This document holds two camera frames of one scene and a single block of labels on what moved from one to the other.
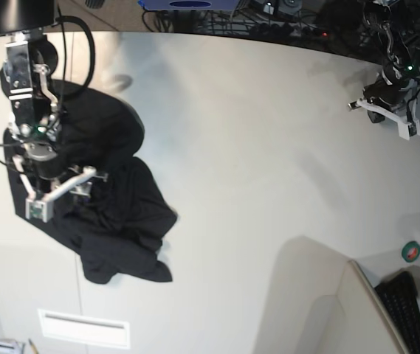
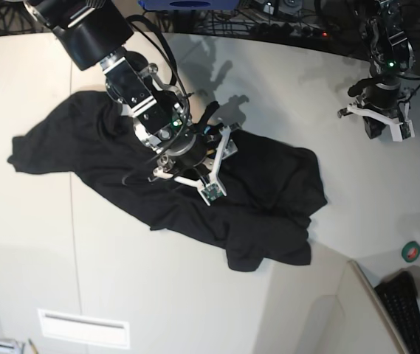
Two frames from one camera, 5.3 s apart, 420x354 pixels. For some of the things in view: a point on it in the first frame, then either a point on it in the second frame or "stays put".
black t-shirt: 118,224 → 260,222
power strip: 286,29 stays put
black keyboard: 398,294 stays put
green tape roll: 410,251 stays put
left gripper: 41,161 → 195,158
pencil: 33,347 stays put
